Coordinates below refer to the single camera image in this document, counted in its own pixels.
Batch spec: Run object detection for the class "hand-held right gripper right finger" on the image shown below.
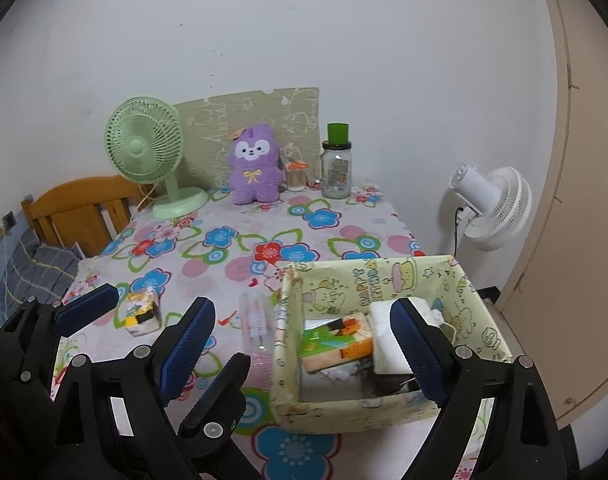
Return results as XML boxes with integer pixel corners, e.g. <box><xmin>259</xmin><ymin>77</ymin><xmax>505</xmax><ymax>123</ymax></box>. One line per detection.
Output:
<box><xmin>390</xmin><ymin>297</ymin><xmax>569</xmax><ymax>480</ymax></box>

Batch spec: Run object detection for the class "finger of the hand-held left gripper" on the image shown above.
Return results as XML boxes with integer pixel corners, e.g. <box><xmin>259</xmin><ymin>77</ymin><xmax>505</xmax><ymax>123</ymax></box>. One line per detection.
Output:
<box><xmin>0</xmin><ymin>282</ymin><xmax>121</xmax><ymax>402</ymax></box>
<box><xmin>177</xmin><ymin>352</ymin><xmax>253</xmax><ymax>459</ymax></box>

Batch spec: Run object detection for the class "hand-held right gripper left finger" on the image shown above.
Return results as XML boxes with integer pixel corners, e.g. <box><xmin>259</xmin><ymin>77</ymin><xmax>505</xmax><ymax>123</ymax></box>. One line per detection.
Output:
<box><xmin>49</xmin><ymin>296</ymin><xmax>217</xmax><ymax>480</ymax></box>

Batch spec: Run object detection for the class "white cloth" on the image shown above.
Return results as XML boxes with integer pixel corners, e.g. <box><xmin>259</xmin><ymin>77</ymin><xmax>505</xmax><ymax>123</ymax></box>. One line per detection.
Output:
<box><xmin>368</xmin><ymin>297</ymin><xmax>457</xmax><ymax>376</ymax></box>

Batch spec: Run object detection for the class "yellow floral tissue pack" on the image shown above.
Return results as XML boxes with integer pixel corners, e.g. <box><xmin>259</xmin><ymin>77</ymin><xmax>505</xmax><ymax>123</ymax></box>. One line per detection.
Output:
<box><xmin>120</xmin><ymin>287</ymin><xmax>162</xmax><ymax>337</ymax></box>

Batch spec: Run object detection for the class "multicolour soft packet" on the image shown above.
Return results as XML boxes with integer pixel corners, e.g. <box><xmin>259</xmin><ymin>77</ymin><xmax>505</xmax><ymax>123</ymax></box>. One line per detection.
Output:
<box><xmin>300</xmin><ymin>312</ymin><xmax>375</xmax><ymax>373</ymax></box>

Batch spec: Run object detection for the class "yellow cartoon storage box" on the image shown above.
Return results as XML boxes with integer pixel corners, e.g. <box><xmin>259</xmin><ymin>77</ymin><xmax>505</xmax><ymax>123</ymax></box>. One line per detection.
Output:
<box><xmin>270</xmin><ymin>255</ymin><xmax>513</xmax><ymax>435</ymax></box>

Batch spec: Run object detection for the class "grey plaid pillow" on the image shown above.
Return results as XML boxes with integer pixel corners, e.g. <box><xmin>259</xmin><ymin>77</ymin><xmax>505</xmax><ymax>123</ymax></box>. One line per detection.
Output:
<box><xmin>0</xmin><ymin>240</ymin><xmax>82</xmax><ymax>318</ymax></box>

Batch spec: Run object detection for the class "clear plastic cup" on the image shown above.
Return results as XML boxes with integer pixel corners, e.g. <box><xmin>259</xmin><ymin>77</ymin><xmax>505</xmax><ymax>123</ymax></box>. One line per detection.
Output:
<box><xmin>238</xmin><ymin>291</ymin><xmax>275</xmax><ymax>353</ymax></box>

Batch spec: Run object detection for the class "floral tablecloth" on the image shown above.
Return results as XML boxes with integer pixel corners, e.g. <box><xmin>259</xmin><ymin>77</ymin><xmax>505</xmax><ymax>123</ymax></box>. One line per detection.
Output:
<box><xmin>49</xmin><ymin>180</ymin><xmax>489</xmax><ymax>480</ymax></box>

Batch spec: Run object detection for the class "white standing fan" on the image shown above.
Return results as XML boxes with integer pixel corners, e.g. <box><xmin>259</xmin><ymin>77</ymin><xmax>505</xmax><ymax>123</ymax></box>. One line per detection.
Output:
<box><xmin>448</xmin><ymin>162</ymin><xmax>533</xmax><ymax>252</ymax></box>

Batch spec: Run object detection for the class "green desk fan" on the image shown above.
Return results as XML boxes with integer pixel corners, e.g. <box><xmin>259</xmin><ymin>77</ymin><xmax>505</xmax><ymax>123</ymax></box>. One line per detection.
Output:
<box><xmin>105</xmin><ymin>97</ymin><xmax>209</xmax><ymax>220</ymax></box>

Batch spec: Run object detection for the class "purple plush toy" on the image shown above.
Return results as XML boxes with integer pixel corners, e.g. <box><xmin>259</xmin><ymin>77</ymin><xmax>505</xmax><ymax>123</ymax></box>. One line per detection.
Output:
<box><xmin>227</xmin><ymin>122</ymin><xmax>285</xmax><ymax>206</ymax></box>

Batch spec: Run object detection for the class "glass jar with green lid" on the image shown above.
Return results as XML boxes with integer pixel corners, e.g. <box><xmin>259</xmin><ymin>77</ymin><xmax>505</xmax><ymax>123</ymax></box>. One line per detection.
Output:
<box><xmin>320</xmin><ymin>122</ymin><xmax>353</xmax><ymax>199</ymax></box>

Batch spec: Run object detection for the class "small jar with carrot lid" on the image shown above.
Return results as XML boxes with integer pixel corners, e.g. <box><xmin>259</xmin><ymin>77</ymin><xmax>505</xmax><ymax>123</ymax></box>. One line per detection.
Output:
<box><xmin>284</xmin><ymin>150</ymin><xmax>309</xmax><ymax>192</ymax></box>

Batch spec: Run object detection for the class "beige door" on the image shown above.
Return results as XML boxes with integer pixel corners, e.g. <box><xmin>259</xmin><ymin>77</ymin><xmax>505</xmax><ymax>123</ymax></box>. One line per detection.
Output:
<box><xmin>498</xmin><ymin>0</ymin><xmax>608</xmax><ymax>423</ymax></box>

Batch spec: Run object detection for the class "pale fan cord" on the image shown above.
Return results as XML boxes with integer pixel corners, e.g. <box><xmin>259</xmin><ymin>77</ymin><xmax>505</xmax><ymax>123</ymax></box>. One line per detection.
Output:
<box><xmin>134</xmin><ymin>187</ymin><xmax>157</xmax><ymax>216</ymax></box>

